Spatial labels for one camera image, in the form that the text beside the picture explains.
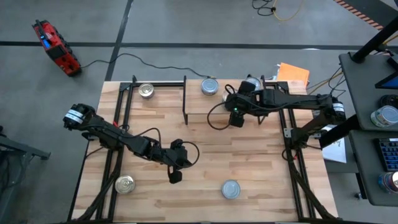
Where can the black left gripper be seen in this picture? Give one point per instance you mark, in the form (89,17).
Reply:
(174,157)

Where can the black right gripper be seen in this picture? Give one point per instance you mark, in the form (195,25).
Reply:
(242,102)

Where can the silver plain lid can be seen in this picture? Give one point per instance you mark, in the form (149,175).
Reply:
(210,86)

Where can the green label seafood can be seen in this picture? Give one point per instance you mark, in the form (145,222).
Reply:
(231,189)

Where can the rainbow label seafood can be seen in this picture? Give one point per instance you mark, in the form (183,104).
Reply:
(146,90)

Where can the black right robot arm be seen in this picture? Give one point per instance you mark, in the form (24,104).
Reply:
(295,99)

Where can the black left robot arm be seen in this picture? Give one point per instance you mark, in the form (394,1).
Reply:
(109,133)

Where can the wooden shelf black metal legs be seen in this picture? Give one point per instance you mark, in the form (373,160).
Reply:
(199,102)

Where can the gold lid seafood can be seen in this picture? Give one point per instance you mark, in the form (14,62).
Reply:
(125,184)

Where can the colourful spare can stack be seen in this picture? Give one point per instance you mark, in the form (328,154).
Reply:
(390,182)

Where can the orange folder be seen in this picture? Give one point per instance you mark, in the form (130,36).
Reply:
(292,74)

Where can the black stand pole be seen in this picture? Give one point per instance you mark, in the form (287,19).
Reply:
(376,40)
(339,132)

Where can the white paper sheet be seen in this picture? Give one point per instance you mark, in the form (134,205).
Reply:
(335,152)

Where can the dark grey side desk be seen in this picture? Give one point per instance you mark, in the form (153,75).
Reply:
(360,93)
(363,174)

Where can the hazard striped floor mat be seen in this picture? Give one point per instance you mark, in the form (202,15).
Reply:
(357,14)

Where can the black round object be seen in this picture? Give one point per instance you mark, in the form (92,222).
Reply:
(388,100)

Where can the tablet with blue screen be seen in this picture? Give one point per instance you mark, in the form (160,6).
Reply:
(390,83)

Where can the black keyboard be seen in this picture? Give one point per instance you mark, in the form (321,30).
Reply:
(390,155)

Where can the black metal table frame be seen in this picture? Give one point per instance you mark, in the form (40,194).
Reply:
(161,84)

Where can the grey metal cart frame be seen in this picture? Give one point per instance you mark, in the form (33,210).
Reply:
(25,148)

